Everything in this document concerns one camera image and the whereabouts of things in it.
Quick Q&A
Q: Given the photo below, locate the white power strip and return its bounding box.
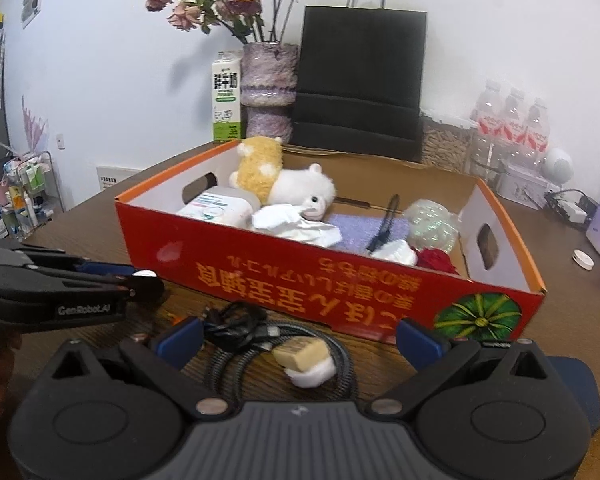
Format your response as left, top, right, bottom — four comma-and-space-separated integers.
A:
545, 187, 600, 226

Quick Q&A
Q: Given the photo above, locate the white wall vent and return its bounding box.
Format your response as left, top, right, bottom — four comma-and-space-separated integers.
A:
96, 166, 141, 191

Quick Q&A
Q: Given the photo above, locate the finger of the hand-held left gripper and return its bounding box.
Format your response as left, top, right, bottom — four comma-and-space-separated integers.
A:
10, 248, 136, 281
115, 269, 166, 307

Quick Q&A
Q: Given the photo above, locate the grey braided cable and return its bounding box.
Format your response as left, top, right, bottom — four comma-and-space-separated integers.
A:
203, 324, 359, 404

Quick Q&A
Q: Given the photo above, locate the clear drinking glass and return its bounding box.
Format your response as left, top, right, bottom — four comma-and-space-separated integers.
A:
467, 132, 506, 184

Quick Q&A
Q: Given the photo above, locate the black paper bag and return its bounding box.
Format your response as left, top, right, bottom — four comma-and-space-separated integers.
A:
292, 0, 428, 163

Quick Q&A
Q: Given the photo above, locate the navy blue pouch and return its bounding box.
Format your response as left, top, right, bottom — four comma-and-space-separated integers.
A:
545, 356, 600, 432

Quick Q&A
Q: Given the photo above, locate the green white milk carton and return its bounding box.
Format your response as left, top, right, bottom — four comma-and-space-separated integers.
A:
211, 51, 244, 142

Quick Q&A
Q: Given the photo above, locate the purple fuzzy vase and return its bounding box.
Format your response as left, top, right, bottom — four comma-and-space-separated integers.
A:
240, 42, 300, 146

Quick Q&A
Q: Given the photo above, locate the wire storage rack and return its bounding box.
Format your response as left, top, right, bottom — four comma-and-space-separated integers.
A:
0, 150, 64, 242

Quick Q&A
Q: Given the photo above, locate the iridescent clear plastic bag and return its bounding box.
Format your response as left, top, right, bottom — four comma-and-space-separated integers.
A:
404, 198, 463, 255

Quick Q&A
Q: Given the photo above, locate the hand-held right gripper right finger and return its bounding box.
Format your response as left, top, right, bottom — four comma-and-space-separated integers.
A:
369, 316, 555, 419

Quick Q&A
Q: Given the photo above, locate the pink feather decoration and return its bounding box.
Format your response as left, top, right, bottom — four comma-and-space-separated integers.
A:
21, 95, 49, 154

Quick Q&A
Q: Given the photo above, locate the white plush toy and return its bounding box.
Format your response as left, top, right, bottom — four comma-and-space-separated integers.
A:
267, 162, 337, 222

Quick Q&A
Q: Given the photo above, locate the small white tissue wad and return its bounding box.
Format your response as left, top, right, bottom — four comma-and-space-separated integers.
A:
370, 240, 419, 266

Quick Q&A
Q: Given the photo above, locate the white tin box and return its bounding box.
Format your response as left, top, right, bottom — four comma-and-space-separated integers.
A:
497, 162, 551, 210

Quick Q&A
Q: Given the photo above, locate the black charging cable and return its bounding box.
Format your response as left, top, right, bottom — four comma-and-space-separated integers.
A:
202, 302, 282, 352

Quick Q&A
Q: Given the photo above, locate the purple woven cloth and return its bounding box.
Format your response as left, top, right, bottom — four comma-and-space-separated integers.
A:
327, 212, 411, 256

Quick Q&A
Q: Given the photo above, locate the red cloth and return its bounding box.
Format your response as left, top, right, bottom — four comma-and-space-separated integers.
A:
414, 247, 460, 276

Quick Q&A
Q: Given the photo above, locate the large crumpled white paper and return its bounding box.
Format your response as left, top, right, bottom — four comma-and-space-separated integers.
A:
251, 203, 342, 248

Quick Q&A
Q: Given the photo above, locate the wooden desktop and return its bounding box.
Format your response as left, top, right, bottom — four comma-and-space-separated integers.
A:
17, 140, 600, 480

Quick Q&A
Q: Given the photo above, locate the white round speaker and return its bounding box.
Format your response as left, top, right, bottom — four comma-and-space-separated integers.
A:
540, 147, 575, 184

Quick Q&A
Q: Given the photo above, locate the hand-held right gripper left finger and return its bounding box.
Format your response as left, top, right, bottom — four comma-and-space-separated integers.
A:
49, 315, 232, 420

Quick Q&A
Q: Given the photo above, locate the orange cardboard box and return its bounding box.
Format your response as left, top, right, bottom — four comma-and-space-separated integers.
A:
114, 139, 548, 346

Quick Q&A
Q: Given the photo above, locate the clear pellet container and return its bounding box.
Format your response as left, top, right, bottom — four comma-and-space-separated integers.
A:
420, 108, 479, 174

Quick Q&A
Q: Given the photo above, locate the yellow plush toy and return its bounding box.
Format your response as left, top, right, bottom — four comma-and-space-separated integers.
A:
228, 136, 285, 206

